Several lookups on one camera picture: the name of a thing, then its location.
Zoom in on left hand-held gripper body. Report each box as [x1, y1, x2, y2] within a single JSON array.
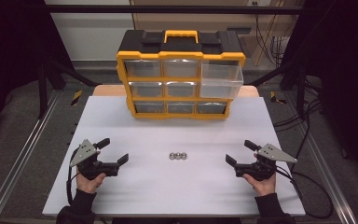
[[69, 138, 119, 181]]

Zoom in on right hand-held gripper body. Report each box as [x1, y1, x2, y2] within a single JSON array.
[[234, 143, 298, 182]]

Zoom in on large clear plastic drawer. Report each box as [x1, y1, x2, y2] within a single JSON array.
[[200, 61, 244, 100]]

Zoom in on yellow black organizer cabinet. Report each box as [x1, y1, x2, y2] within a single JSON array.
[[116, 29, 247, 121]]

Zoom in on person's right hand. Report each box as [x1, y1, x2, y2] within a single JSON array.
[[241, 173, 278, 198]]

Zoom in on person's left hand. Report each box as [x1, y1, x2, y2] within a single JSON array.
[[75, 172, 107, 195]]

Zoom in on black metal stand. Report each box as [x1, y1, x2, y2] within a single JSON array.
[[37, 54, 102, 119], [247, 59, 308, 117]]

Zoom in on grid of small clear drawers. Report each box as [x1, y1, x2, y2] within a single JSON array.
[[123, 59, 228, 115]]

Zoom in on dark grey flat box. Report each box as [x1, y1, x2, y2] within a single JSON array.
[[226, 26, 253, 35]]

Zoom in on black curtain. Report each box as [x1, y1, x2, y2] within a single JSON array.
[[281, 0, 358, 189], [0, 0, 73, 152]]

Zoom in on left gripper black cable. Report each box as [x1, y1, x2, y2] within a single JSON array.
[[66, 148, 79, 207]]

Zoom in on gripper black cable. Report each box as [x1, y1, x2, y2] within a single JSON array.
[[274, 165, 335, 219], [66, 148, 79, 207]]

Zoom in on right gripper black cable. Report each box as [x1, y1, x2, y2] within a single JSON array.
[[274, 165, 335, 219]]

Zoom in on black floor cables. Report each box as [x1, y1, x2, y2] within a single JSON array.
[[272, 76, 324, 133]]

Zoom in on aluminium floor rail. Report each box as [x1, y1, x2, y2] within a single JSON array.
[[0, 89, 61, 224], [282, 91, 358, 224]]

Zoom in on bundle of hanging wall cables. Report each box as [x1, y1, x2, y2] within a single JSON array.
[[254, 13, 294, 67]]

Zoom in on black horizontal frame bar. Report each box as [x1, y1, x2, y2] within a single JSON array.
[[43, 4, 306, 15]]

